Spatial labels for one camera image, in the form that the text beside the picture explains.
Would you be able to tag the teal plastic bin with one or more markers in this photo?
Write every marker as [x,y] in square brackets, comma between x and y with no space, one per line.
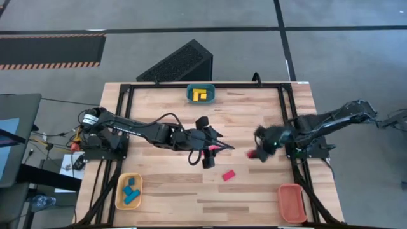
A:
[211,95]

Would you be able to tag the orange plastic tray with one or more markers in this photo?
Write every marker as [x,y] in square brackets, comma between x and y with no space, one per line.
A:
[291,203]

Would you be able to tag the black floor stand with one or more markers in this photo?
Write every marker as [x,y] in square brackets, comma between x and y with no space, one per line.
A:
[395,121]

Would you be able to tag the thick red block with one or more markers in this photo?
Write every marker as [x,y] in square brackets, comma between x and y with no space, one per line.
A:
[228,175]

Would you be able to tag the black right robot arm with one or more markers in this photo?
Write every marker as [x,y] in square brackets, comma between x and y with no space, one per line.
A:
[334,122]

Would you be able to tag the hazard striped black mat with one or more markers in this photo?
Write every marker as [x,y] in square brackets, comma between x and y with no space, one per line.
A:
[51,51]

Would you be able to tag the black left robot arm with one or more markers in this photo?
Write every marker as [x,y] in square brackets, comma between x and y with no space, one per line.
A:
[152,133]

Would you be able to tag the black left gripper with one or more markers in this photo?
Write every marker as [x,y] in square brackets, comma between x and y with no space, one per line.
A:
[194,140]

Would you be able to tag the black table frame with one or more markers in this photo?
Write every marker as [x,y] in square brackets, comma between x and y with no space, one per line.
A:
[159,86]

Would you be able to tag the yellow cube block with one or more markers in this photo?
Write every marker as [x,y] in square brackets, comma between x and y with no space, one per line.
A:
[203,96]

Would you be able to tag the black side desk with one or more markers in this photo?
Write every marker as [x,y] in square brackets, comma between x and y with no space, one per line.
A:
[25,108]

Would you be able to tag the blue lit screen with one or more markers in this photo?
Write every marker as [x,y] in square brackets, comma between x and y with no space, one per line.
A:
[8,152]

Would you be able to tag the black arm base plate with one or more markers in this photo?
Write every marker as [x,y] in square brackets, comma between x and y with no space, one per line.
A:
[92,154]
[318,154]

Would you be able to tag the orange connector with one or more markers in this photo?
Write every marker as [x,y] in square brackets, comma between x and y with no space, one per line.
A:
[75,147]

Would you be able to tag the clear water bottle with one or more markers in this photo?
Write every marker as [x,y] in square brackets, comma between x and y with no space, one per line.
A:
[43,202]

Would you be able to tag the black mesh box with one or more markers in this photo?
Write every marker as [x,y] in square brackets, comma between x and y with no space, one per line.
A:
[178,63]

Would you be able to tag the long blue block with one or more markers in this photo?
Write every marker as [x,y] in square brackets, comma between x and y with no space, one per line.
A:
[133,197]

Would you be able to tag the red cube block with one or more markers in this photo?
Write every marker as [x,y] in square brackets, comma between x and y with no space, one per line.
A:
[251,155]

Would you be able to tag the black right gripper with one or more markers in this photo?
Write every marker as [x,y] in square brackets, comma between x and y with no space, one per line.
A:
[280,140]

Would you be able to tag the white paper sheet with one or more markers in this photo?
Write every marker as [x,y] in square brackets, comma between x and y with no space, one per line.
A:
[63,178]

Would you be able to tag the blue triangular block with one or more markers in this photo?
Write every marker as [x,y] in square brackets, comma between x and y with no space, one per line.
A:
[131,181]

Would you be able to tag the long red block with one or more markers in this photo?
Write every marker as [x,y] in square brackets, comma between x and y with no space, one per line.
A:
[213,148]

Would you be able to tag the yellow plastic tray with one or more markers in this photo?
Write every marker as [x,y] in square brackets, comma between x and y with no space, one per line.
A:
[122,200]

